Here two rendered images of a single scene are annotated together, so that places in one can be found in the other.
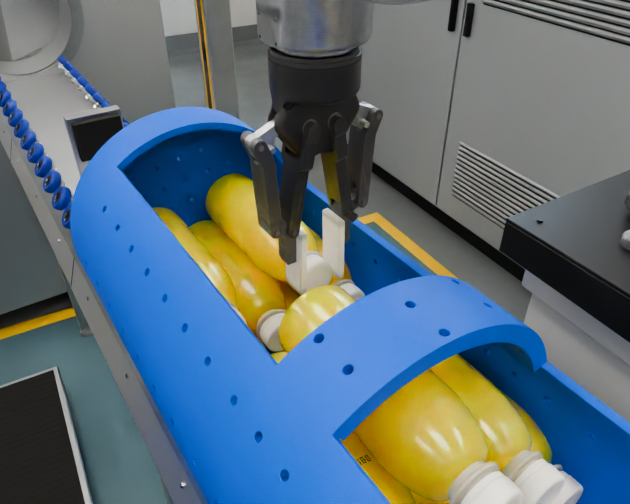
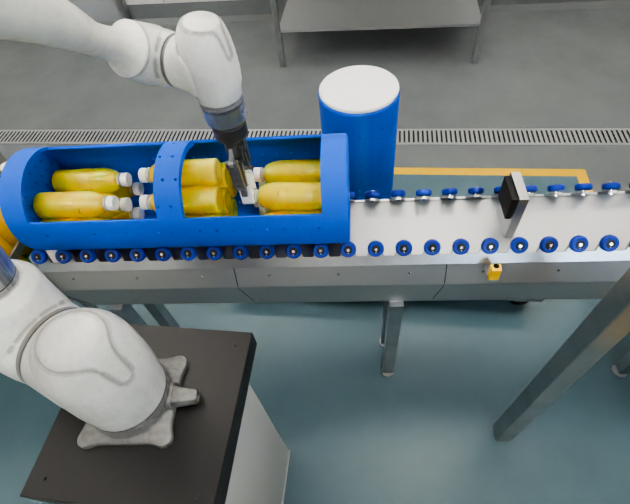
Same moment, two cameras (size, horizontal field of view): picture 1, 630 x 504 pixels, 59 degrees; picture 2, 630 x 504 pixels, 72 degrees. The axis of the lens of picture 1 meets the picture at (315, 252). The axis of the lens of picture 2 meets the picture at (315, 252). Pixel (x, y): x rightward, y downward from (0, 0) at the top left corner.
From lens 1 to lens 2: 128 cm
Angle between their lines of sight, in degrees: 82
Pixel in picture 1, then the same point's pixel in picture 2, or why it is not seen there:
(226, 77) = (613, 305)
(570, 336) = not seen: hidden behind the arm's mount
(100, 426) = (497, 324)
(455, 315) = (161, 163)
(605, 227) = (201, 369)
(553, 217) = (231, 354)
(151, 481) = (440, 338)
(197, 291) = not seen: hidden behind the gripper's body
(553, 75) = not seen: outside the picture
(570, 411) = (150, 228)
